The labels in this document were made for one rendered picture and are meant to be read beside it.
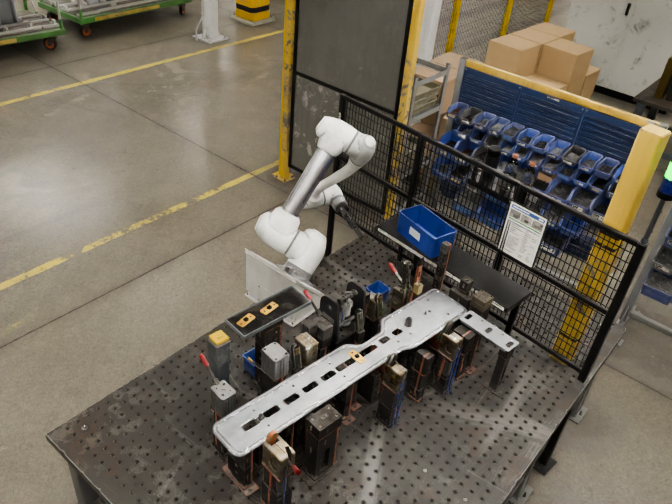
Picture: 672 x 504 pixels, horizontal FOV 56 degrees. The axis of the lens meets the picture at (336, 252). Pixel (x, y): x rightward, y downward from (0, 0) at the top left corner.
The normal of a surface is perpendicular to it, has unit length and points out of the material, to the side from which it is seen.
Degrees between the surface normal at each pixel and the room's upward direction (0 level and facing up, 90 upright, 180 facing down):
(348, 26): 90
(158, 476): 0
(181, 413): 0
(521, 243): 90
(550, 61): 90
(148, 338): 0
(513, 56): 90
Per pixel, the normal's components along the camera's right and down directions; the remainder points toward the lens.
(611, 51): -0.64, 0.41
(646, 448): 0.09, -0.81
